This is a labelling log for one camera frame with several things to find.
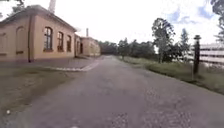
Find tan brick building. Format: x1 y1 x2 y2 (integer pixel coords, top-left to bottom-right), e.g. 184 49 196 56
0 4 102 64

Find dark lamp post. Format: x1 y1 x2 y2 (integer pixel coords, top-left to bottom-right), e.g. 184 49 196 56
192 34 202 76

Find row of trees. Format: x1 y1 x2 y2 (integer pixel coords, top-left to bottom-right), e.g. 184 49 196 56
98 37 158 60

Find grass verge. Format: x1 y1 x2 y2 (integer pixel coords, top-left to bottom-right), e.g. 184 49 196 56
116 55 224 96

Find white building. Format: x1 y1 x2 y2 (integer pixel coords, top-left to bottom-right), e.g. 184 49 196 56
186 43 224 68

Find pale stone kerb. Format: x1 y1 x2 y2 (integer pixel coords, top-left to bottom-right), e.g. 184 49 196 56
44 59 100 73

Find tall leafy tree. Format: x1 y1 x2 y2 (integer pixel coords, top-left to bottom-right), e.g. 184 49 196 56
151 17 177 64

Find patchy grass ground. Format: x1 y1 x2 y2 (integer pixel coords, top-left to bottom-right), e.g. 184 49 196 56
0 66 79 118

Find tall chimney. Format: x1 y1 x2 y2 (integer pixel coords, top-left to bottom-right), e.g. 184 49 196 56
47 0 57 14

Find grey asphalt road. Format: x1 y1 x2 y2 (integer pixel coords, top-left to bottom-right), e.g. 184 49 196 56
6 54 224 128

